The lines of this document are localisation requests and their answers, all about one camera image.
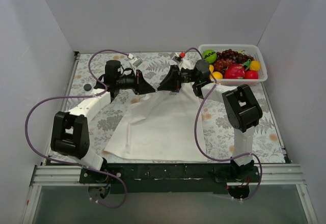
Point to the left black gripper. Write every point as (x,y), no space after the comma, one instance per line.
(138,82)

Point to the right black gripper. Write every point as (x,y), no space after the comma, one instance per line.
(177,78)

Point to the white daisy print t-shirt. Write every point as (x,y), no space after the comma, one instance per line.
(160,127)

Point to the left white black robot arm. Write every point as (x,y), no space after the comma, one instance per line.
(70,133)

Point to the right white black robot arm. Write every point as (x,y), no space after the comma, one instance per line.
(241,106)

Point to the yellow lemon toy left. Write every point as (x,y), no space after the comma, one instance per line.
(211,68)

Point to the orange yellow fruit toy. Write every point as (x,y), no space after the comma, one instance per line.
(217,75)

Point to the green toy ball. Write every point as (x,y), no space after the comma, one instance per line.
(210,56)

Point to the white bottle black cap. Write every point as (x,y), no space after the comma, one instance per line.
(87,87)

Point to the dark red grape bunch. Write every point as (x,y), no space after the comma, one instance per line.
(229,57)

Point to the red dragon fruit toy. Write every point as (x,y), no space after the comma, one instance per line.
(235,72)

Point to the red apple toy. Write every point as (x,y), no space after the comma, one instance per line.
(251,74)

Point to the yellow fruit toy right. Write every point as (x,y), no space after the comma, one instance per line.
(255,65)

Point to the white plastic fruit basket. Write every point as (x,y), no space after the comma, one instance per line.
(251,50)

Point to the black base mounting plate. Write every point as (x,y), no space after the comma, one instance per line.
(170,177)

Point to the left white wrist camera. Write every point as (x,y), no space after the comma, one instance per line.
(134,62)

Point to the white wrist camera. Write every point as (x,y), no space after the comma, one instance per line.
(134,62)
(177,59)

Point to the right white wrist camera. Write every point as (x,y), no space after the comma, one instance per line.
(177,59)

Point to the aluminium frame rail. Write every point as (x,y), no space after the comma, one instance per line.
(68,175)

